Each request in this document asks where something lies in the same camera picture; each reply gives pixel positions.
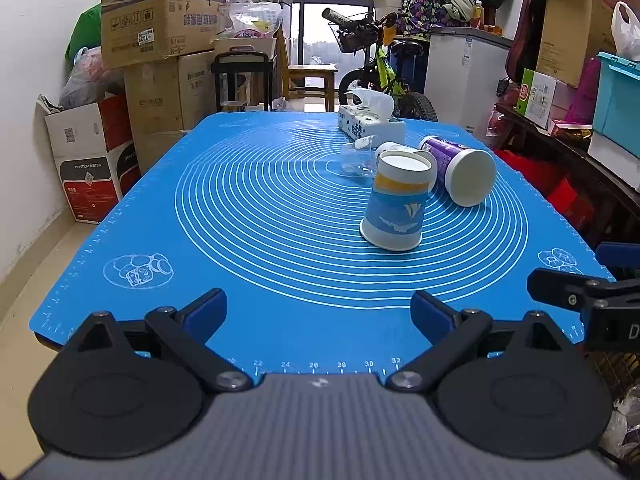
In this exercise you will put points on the wicker basket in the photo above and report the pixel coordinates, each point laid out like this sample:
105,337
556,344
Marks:
620,375

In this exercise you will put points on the blue and yellow paper cup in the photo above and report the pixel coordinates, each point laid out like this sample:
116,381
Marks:
395,205

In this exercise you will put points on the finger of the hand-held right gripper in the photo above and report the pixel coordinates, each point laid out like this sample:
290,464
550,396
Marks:
620,260
555,287

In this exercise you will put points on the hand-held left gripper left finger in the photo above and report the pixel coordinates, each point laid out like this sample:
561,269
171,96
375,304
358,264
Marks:
202,312

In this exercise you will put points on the green and white box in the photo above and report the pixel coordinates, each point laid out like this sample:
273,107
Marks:
535,95

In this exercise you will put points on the clear bag of packets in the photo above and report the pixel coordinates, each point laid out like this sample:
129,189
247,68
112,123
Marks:
250,20

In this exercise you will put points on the tall brown cardboard box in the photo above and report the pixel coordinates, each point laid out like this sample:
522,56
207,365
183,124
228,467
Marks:
570,35

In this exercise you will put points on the white paper cup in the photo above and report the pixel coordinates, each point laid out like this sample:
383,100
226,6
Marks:
392,147

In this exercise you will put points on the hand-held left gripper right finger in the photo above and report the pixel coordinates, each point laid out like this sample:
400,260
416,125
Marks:
431,312

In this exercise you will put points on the floral patterned bag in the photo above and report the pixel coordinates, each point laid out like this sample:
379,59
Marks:
422,7

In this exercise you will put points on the large printed cardboard box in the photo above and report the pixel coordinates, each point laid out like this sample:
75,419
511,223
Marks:
160,20

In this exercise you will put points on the dark red instrument bag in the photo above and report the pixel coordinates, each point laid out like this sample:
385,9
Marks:
525,25

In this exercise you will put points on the blue silicone baking mat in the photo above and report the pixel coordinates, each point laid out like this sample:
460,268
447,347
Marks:
250,260

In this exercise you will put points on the window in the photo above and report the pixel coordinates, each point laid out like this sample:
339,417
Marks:
320,10

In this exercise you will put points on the white chest freezer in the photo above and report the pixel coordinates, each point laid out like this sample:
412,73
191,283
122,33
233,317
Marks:
465,75

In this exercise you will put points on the pink bag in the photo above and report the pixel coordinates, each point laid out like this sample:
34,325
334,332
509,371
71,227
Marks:
582,92

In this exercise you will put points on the dark wooden side table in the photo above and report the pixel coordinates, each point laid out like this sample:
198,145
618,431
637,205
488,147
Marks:
595,170

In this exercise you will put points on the black metal cart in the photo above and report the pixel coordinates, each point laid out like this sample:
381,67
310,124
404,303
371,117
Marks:
242,75

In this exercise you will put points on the wooden stool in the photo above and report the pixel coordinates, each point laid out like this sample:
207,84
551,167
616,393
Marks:
312,77

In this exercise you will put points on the translucent reddish plastic bag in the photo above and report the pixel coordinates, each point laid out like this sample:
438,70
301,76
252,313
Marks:
92,77

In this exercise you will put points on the white and red carton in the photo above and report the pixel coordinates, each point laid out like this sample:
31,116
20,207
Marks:
90,160

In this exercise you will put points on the plain brown cardboard box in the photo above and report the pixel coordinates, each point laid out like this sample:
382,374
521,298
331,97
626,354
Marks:
165,100

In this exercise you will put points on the green bag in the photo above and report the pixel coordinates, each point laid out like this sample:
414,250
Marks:
85,30

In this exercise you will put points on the teal storage bin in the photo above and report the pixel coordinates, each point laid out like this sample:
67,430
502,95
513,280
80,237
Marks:
620,95

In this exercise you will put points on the white patterned tissue box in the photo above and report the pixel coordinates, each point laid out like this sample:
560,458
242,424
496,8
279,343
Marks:
367,122

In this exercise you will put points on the clear plastic cup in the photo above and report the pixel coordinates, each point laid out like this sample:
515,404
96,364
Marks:
350,162

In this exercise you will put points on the purple paper cup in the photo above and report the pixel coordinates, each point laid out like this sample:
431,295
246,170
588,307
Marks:
467,175

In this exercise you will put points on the grey green cloth bundle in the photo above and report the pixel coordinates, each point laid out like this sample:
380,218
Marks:
457,0

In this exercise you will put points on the green children's bicycle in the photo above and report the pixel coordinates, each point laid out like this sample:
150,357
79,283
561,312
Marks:
380,70

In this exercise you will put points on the white plastic bag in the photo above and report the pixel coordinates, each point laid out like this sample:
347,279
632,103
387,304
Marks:
627,30

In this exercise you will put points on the orange drink bottle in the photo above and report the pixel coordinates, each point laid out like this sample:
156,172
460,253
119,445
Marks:
478,12

